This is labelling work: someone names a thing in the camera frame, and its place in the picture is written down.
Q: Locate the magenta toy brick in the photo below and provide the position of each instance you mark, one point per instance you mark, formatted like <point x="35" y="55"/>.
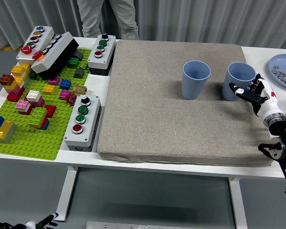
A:
<point x="64" y="94"/>
<point x="54" y="81"/>

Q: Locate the blue yellow grey brick stack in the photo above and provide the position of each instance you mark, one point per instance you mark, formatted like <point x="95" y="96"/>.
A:
<point x="3" y="130"/>

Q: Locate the person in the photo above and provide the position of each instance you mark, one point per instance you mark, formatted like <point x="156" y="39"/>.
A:
<point x="126" y="16"/>

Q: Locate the grey pleated curtain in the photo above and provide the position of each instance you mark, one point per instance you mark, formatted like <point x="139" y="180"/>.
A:
<point x="157" y="19"/>

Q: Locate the pink white red brick stack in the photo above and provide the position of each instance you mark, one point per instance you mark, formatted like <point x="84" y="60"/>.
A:
<point x="23" y="107"/>

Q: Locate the white magenta brick stack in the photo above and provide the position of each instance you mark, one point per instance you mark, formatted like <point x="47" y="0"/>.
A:
<point x="34" y="96"/>

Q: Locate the brown yellow pink brick tower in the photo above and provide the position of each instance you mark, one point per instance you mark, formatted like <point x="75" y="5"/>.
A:
<point x="15" y="89"/>

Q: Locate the tilted grey button box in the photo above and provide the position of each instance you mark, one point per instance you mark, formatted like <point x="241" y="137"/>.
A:
<point x="54" y="55"/>

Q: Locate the green orange brick stack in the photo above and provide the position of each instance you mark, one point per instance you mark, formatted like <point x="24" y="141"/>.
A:
<point x="38" y="117"/>

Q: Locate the blue plate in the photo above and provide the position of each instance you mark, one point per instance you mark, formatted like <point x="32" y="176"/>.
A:
<point x="280" y="60"/>

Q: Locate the dark grey sloped brick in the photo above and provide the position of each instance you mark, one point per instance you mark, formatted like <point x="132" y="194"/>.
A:
<point x="79" y="72"/>

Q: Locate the white table leg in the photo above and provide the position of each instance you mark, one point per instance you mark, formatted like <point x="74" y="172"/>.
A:
<point x="65" y="193"/>
<point x="238" y="205"/>

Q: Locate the green toy brick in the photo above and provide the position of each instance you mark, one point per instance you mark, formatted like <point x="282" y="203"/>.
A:
<point x="74" y="62"/>

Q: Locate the dark grey arched brick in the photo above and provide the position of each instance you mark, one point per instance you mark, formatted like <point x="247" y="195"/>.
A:
<point x="78" y="55"/>

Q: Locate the yellow toy brick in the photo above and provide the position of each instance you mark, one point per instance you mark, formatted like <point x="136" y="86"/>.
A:
<point x="49" y="90"/>

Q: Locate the red toy brick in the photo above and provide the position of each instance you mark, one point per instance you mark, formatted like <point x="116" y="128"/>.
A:
<point x="50" y="110"/>

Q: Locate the five-button grey control box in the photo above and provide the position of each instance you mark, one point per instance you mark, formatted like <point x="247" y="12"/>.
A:
<point x="44" y="35"/>

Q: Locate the green brick baseplate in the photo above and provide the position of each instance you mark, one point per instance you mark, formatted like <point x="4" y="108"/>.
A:
<point x="38" y="143"/>

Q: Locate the grey-brown mat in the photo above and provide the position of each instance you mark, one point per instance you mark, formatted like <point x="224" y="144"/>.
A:
<point x="157" y="107"/>

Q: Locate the blue ribbed cup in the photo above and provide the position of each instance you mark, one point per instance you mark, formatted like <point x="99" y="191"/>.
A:
<point x="193" y="88"/>
<point x="231" y="78"/>

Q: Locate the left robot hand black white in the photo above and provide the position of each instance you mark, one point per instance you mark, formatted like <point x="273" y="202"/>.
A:
<point x="45" y="220"/>

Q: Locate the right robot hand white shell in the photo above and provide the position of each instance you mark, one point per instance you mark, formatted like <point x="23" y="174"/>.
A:
<point x="265" y="103"/>

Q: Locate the four-button grey control box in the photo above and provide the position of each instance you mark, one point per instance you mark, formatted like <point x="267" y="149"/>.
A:
<point x="90" y="126"/>
<point x="105" y="56"/>

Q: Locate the blue toy brick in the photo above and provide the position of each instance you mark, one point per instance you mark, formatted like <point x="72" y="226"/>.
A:
<point x="65" y="84"/>

